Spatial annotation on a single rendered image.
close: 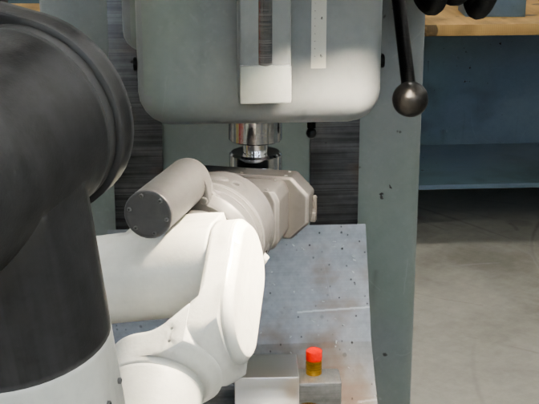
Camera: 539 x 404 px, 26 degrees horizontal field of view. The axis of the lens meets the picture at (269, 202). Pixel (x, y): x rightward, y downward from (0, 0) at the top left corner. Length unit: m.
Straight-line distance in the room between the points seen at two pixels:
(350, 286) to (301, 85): 0.55
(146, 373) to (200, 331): 0.04
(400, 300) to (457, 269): 2.96
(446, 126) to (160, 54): 4.58
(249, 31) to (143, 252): 0.19
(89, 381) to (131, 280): 0.30
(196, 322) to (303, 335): 0.69
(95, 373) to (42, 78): 0.13
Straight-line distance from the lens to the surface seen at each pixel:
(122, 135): 0.52
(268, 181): 0.98
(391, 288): 1.50
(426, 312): 4.06
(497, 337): 3.89
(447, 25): 4.54
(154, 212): 0.80
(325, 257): 1.45
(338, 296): 1.45
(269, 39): 0.89
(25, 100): 0.48
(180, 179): 0.83
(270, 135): 1.02
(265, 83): 0.90
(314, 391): 1.16
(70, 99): 0.50
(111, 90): 0.52
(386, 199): 1.46
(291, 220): 0.99
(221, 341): 0.77
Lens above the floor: 1.53
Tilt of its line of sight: 17 degrees down
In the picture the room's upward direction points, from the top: straight up
